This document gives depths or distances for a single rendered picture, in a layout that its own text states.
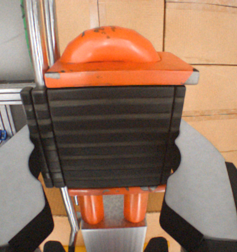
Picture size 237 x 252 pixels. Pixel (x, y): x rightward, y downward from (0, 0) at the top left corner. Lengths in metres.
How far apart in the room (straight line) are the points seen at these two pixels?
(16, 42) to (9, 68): 0.17
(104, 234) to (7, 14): 1.24
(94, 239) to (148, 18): 0.59
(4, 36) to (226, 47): 1.14
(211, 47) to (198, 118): 0.28
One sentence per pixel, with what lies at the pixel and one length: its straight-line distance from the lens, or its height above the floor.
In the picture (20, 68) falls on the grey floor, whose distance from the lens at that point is 1.33.
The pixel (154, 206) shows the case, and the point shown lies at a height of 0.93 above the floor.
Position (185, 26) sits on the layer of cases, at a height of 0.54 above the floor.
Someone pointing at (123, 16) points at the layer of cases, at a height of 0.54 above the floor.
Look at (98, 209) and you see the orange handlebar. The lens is 0.18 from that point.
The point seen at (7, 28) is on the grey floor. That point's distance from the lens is 1.31.
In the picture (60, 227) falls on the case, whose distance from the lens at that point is 0.48.
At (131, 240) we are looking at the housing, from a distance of 0.21.
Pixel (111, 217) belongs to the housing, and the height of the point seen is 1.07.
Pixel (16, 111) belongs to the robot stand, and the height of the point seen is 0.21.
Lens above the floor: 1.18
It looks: 58 degrees down
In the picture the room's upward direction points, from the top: 174 degrees clockwise
